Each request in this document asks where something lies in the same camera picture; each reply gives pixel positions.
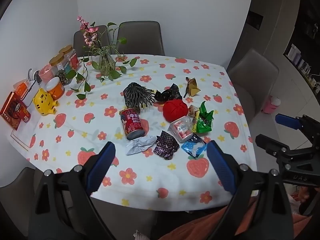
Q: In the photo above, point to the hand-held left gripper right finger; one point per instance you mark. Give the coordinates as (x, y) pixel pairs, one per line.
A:
(221, 166)

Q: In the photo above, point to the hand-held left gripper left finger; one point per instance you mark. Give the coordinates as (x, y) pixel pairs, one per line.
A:
(102, 165)

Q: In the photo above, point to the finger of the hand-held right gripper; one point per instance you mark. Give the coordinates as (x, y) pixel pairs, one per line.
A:
(270, 145)
(285, 120)

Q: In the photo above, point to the red milk can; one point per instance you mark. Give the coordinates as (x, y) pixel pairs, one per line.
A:
(132, 125)

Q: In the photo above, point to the pink bin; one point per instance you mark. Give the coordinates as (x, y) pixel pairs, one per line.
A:
(271, 105)

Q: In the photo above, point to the white counter cabinet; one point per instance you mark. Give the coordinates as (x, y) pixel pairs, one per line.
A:
(300, 95)

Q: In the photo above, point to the blue plastic wrapper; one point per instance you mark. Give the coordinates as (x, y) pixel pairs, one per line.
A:
(193, 148)

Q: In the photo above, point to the crumpled white wrapper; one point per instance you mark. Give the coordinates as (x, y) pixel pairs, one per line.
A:
(138, 146)

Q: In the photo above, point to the green snack wrapper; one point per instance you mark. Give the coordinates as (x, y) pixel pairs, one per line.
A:
(203, 122)

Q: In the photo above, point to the floral strawberry tablecloth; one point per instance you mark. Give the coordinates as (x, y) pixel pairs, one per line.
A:
(100, 115)

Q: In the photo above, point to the beige dining chair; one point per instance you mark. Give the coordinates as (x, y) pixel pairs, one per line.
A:
(252, 80)

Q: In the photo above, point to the clear plastic cup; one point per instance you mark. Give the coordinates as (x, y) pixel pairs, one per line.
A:
(181, 130)

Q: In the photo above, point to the dark glittery wrapper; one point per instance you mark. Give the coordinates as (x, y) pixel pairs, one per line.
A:
(166, 145)

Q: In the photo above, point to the person's orange pants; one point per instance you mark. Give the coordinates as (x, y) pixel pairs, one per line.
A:
(200, 225)

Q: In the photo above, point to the red round pouch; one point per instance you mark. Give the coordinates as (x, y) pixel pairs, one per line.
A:
(175, 110)

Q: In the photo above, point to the dark honeycomb packing paper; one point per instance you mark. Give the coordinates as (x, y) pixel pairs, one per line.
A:
(137, 95)

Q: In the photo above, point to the glass vase with plant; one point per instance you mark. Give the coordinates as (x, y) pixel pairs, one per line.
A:
(86, 86)

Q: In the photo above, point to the gold folded paper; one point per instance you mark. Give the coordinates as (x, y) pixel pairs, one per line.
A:
(191, 86)

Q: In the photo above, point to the yellow tiger figurine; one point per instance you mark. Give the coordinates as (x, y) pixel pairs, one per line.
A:
(43, 101)

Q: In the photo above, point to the orange tin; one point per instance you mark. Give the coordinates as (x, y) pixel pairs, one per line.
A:
(56, 88)

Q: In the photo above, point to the black crumpled wrapper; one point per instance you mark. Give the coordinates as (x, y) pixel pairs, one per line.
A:
(168, 93)

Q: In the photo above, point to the white box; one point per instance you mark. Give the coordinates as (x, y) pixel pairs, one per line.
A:
(31, 92)

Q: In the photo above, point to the red printed box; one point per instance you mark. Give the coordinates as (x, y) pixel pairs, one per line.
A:
(13, 111)

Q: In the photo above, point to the pink jar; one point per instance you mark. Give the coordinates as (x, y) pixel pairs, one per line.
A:
(47, 73)

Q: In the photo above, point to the clear jar with gold lid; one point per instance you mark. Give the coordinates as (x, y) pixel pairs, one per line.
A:
(71, 57)
(58, 66)

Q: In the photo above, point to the small orange box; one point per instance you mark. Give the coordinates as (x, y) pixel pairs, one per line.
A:
(20, 87)

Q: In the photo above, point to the grey dining chair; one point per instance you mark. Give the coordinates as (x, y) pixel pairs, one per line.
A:
(142, 37)
(80, 42)

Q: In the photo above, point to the pink flower branch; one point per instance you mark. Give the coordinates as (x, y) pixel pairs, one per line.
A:
(87, 33)

